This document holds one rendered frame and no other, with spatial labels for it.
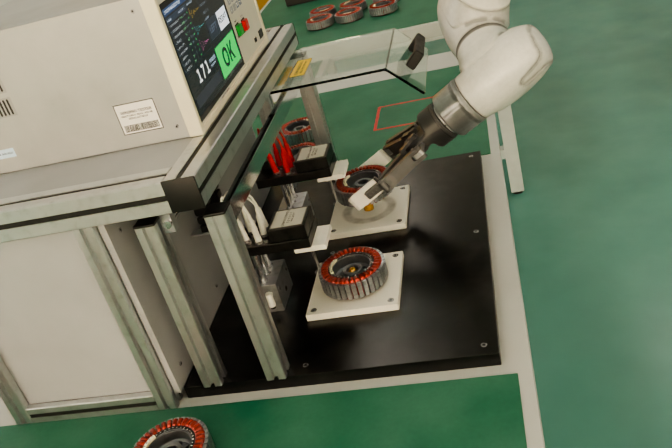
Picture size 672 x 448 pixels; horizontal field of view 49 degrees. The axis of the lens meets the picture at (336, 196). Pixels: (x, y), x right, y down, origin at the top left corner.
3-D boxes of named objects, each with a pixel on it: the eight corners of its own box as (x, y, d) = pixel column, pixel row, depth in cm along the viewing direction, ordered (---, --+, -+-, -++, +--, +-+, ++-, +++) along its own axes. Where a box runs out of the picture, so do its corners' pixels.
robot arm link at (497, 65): (498, 130, 128) (474, 82, 137) (573, 73, 122) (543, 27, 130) (462, 103, 122) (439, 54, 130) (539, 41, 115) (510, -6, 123)
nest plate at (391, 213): (410, 189, 148) (408, 184, 147) (406, 228, 135) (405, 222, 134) (338, 201, 151) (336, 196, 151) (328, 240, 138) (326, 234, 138)
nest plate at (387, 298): (404, 256, 127) (402, 250, 126) (399, 309, 114) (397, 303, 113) (321, 268, 130) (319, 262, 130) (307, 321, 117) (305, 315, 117)
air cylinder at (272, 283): (293, 284, 128) (284, 257, 126) (285, 310, 122) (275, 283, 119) (266, 287, 129) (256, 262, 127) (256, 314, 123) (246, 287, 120)
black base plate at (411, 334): (481, 159, 156) (480, 150, 155) (501, 365, 101) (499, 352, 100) (273, 195, 167) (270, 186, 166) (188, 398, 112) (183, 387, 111)
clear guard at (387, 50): (428, 50, 146) (422, 21, 144) (425, 94, 126) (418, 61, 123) (274, 82, 154) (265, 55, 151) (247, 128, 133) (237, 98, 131)
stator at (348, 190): (397, 175, 144) (392, 158, 143) (392, 203, 135) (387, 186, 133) (342, 184, 147) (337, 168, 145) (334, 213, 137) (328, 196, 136)
